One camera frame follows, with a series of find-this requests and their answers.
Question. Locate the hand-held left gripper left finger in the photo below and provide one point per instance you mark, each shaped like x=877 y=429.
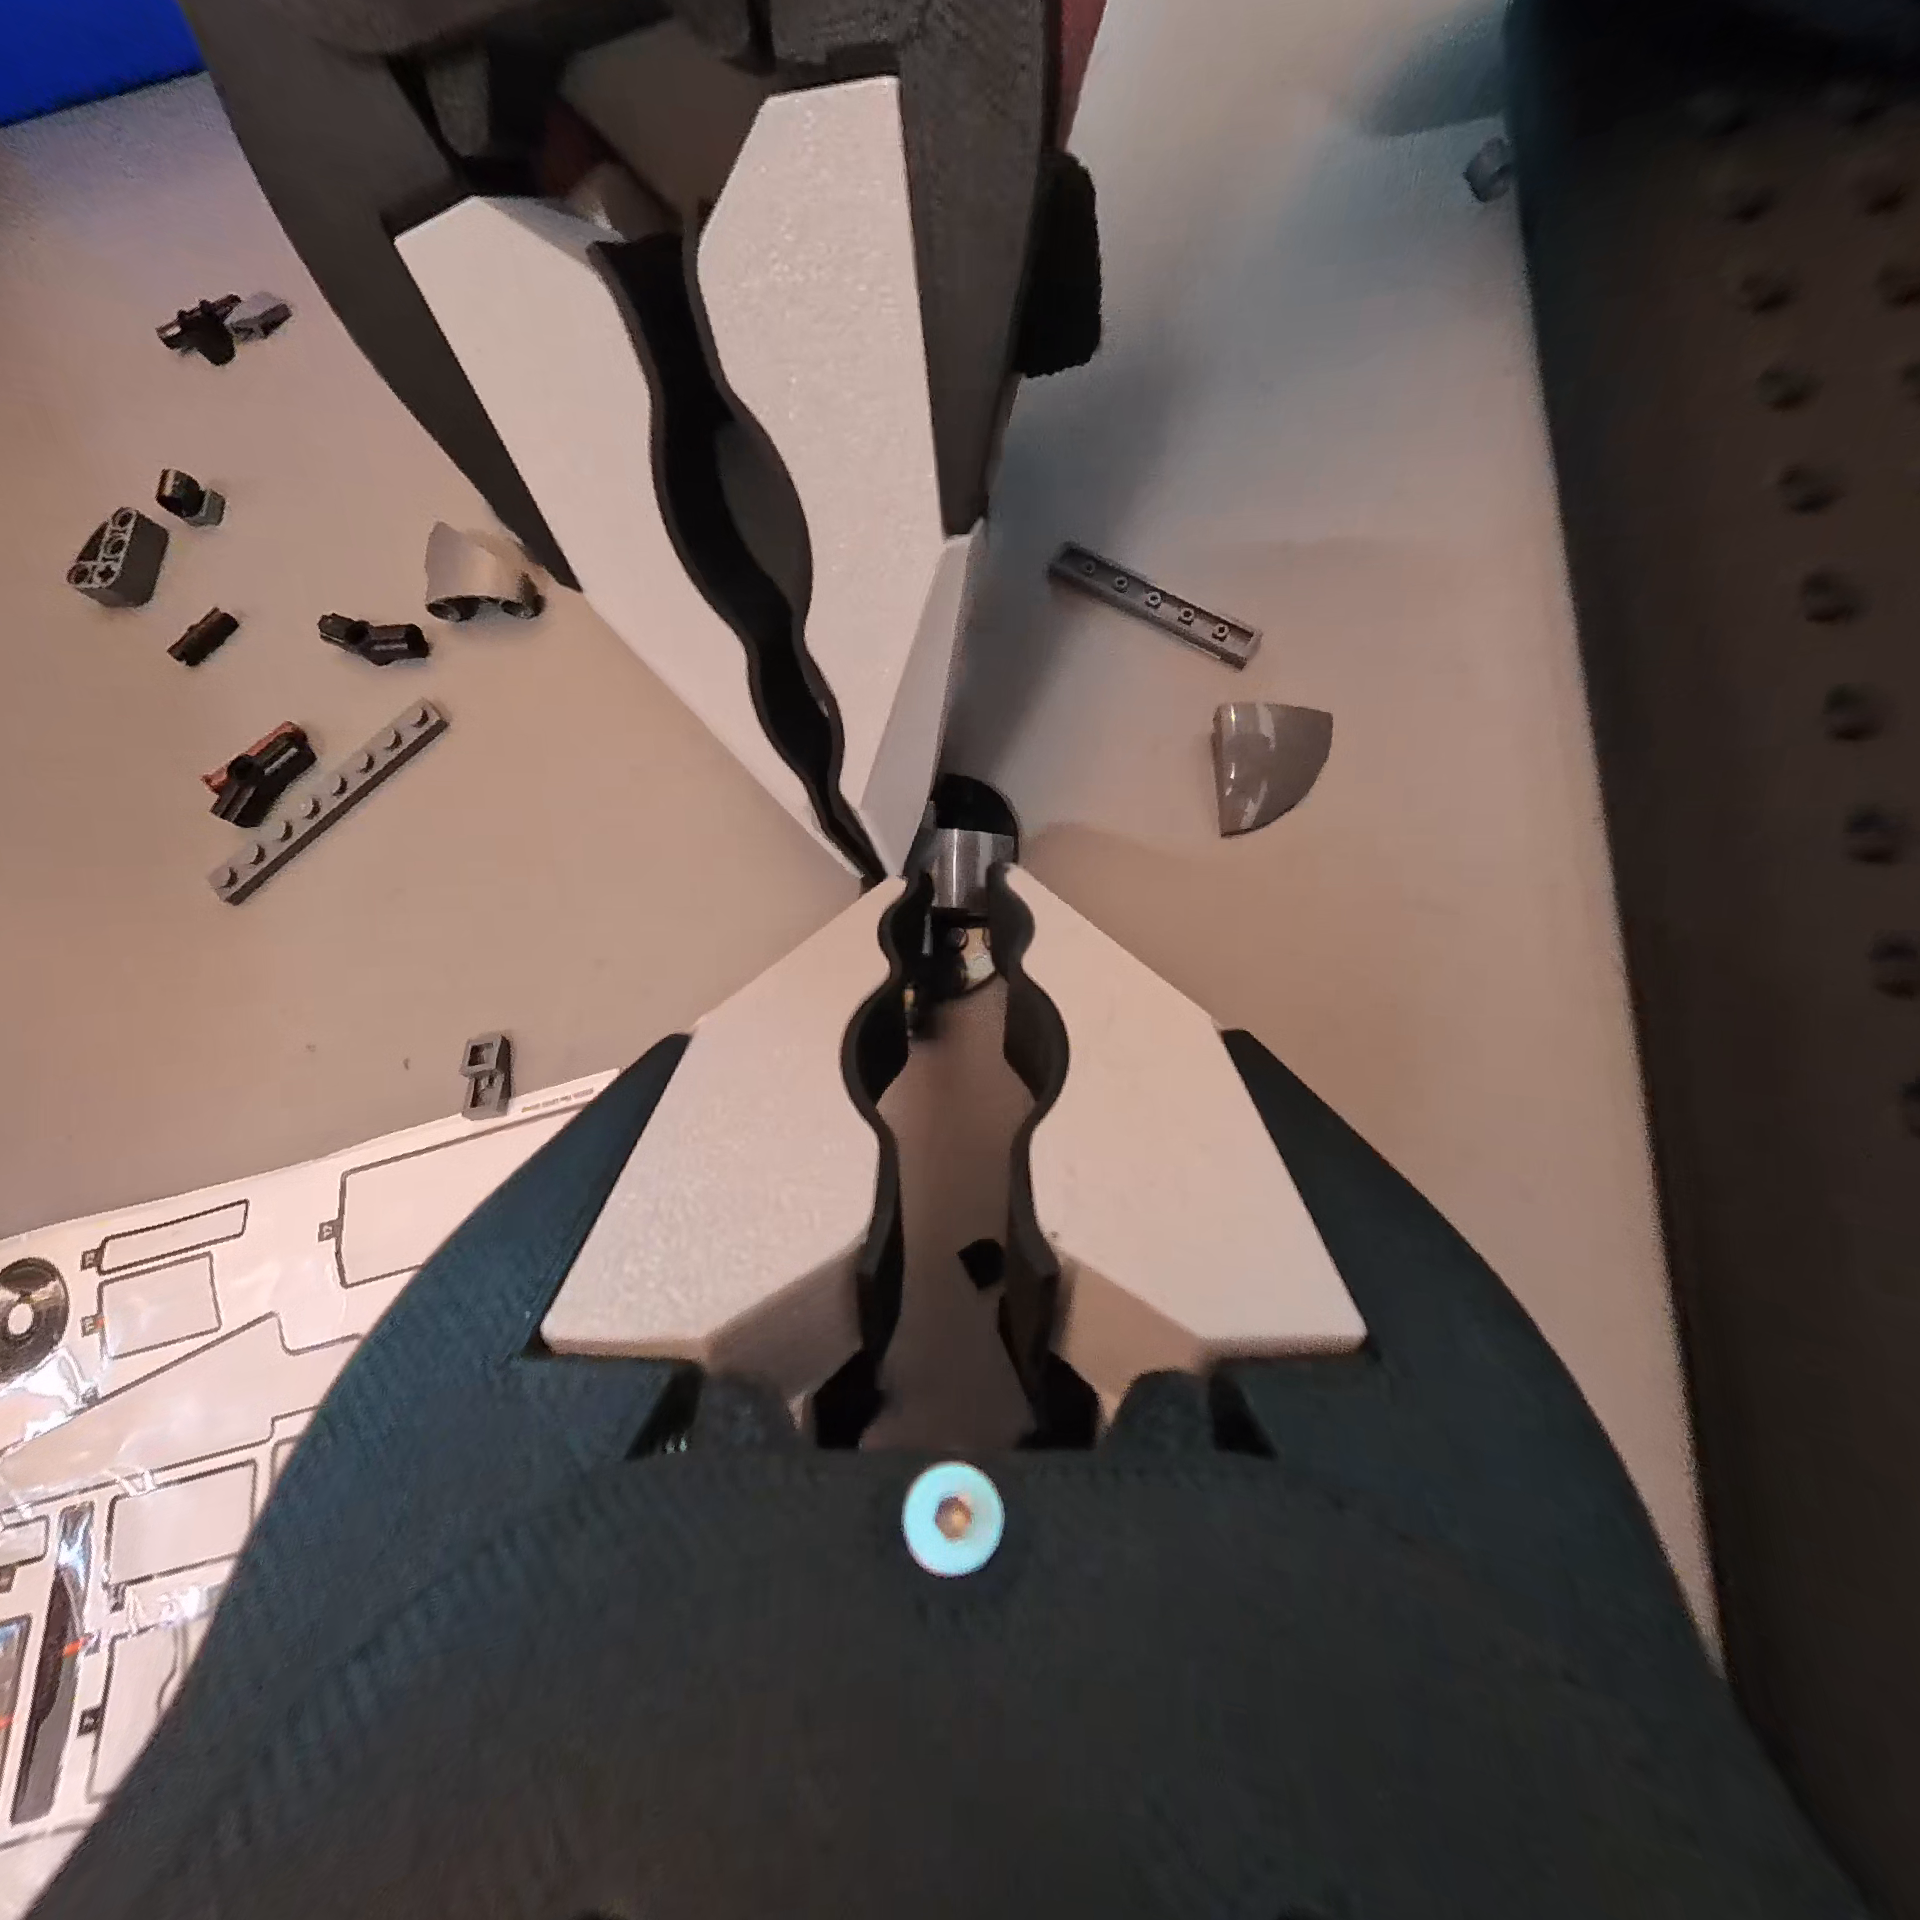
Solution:
x=720 y=1201

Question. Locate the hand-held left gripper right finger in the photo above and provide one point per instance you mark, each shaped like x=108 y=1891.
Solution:
x=1186 y=1201

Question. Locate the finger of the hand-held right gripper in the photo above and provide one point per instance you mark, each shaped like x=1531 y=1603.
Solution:
x=570 y=451
x=856 y=301

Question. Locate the black plate lego assembly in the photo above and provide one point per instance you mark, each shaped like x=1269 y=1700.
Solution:
x=960 y=862

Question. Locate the lego sticker sheet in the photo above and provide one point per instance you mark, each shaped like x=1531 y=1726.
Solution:
x=226 y=1349

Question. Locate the grey curved lego slope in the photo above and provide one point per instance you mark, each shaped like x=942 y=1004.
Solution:
x=464 y=563

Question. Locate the small black lego piece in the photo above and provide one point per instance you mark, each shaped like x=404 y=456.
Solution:
x=982 y=1265

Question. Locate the black angled lego connector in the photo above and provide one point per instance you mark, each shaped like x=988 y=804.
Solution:
x=383 y=644

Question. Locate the black and grey lego clip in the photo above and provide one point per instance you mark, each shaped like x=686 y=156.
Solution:
x=182 y=492

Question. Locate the long light grey lego plate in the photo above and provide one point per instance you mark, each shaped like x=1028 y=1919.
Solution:
x=359 y=781

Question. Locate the black lego pin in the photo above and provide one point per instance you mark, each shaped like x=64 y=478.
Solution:
x=202 y=639

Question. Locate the dark grey thick lego liftarm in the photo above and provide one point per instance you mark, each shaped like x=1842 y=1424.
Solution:
x=148 y=542

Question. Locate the grey quarter dome lego piece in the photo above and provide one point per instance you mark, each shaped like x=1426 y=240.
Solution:
x=1268 y=765

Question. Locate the grey grooved lego plate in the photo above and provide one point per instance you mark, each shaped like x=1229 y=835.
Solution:
x=1237 y=644

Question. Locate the small grey lego piece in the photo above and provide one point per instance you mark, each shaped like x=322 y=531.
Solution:
x=1491 y=173

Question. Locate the black connector with grey band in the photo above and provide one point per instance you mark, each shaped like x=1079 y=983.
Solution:
x=196 y=323

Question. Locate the black connector with brown axle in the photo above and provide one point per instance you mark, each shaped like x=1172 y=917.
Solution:
x=255 y=774

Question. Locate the small grey lego bracket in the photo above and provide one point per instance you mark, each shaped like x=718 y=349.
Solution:
x=487 y=1103

